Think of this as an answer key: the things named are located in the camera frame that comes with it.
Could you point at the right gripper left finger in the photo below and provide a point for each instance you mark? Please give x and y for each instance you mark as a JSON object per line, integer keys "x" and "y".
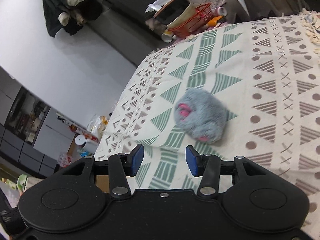
{"x": 121, "y": 166}

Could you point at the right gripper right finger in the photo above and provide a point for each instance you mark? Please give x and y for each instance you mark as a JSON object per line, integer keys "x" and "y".
{"x": 206, "y": 166}

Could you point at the grey pink plush toy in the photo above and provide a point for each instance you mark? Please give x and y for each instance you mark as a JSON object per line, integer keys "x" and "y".
{"x": 199, "y": 114}

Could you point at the white kettle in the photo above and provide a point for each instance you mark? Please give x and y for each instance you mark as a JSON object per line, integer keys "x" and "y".
{"x": 85, "y": 146}

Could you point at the yellow white food bag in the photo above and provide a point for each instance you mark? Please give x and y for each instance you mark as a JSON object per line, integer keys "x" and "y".
{"x": 97, "y": 125}

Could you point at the patterned cream green blanket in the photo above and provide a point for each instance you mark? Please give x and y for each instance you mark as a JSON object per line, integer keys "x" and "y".
{"x": 266, "y": 73}

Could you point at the dark glass cabinet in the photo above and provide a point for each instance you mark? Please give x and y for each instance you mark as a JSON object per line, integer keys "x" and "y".
{"x": 26, "y": 116}

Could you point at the red plastic basket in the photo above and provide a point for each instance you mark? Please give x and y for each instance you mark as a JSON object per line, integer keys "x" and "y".
{"x": 202, "y": 16}

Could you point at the black cream round pot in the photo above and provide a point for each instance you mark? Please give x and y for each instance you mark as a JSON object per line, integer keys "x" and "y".
{"x": 175, "y": 12}

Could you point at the hanging dark clothes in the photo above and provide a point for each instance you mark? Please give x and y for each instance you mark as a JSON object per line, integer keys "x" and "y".
{"x": 69, "y": 15}

